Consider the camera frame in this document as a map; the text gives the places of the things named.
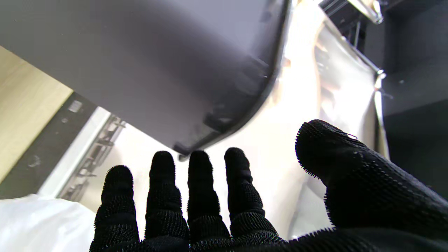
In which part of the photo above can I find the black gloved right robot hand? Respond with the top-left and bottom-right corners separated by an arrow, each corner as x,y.
89,120 -> 448,252

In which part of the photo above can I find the grey plastic waste bin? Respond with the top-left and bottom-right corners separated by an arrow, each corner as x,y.
0,0 -> 293,162

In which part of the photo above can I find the white printed plastic garbage bag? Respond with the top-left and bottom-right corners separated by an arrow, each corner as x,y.
273,0 -> 389,242

